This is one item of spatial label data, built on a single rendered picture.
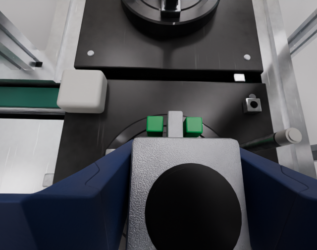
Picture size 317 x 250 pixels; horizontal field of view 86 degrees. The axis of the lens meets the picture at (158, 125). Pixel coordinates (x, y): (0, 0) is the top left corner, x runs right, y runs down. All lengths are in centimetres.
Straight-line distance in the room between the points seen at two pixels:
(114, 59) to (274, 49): 22
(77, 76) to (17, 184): 17
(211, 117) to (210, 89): 4
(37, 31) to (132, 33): 27
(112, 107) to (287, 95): 22
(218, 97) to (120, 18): 17
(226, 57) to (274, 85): 7
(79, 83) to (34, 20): 32
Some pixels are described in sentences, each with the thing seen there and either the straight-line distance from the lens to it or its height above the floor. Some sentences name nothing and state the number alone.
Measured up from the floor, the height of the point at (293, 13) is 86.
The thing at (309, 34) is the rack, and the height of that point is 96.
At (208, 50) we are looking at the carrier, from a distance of 25.
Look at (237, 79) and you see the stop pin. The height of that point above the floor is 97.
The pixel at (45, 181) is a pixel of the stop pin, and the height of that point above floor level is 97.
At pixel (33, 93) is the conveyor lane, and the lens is 28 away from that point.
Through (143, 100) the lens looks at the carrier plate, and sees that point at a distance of 20.
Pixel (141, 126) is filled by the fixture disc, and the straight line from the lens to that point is 17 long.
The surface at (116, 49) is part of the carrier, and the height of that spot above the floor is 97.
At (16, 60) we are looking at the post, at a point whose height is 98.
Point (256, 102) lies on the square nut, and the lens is 22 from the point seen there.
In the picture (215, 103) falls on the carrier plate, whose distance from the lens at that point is 21.
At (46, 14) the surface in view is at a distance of 51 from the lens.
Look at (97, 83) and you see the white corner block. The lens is 20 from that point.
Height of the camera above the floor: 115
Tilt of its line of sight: 74 degrees down
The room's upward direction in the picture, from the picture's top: 2 degrees clockwise
